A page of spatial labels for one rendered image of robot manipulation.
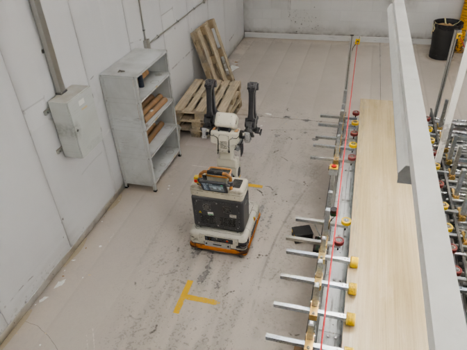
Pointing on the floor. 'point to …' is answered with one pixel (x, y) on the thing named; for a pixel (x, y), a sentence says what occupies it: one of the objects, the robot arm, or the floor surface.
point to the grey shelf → (135, 70)
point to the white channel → (430, 199)
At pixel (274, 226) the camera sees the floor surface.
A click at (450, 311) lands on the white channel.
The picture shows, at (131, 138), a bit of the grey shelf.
